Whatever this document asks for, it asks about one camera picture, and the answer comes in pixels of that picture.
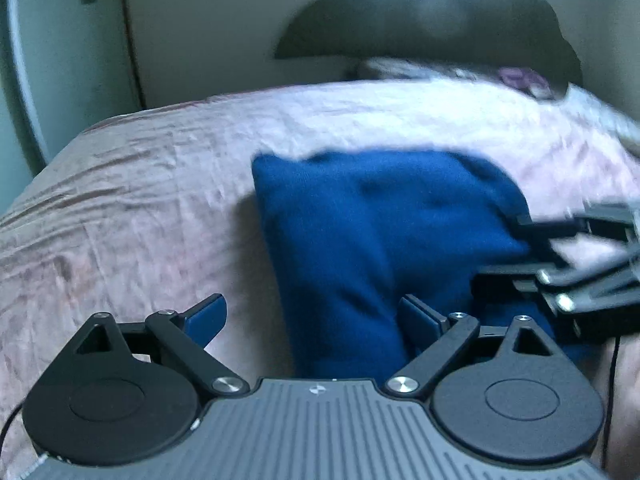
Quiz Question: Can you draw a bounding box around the purple cloth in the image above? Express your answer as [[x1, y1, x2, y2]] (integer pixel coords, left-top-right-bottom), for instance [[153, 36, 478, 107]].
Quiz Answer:
[[497, 66, 551, 96]]

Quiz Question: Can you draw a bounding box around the patterned pillow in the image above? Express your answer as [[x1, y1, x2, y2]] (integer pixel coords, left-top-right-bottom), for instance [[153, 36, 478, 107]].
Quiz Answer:
[[357, 56, 640, 156]]

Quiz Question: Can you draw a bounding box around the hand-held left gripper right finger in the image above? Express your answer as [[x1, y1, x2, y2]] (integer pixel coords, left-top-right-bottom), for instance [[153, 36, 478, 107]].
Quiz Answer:
[[383, 294, 552, 401]]

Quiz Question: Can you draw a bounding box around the black cable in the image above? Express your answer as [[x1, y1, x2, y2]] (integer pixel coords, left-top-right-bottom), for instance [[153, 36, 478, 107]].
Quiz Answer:
[[601, 334, 623, 471]]

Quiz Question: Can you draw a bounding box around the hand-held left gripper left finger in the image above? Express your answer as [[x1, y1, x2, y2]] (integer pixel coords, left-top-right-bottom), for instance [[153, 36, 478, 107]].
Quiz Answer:
[[74, 293, 250, 400]]

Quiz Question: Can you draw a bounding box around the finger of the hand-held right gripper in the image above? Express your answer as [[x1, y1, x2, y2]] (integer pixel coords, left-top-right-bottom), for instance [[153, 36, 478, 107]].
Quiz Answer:
[[515, 202, 640, 268], [471, 259, 640, 317]]

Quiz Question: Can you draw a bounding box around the blue garment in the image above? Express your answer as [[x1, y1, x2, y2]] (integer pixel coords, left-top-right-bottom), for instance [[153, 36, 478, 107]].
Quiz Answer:
[[251, 149, 596, 386]]

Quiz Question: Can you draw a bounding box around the dark grey headboard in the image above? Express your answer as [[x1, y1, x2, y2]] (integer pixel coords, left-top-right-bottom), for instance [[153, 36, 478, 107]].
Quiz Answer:
[[274, 0, 585, 92]]

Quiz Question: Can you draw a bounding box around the bed with pink sheet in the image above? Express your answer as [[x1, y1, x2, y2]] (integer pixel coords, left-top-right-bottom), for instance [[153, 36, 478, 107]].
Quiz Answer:
[[0, 72, 640, 480]]

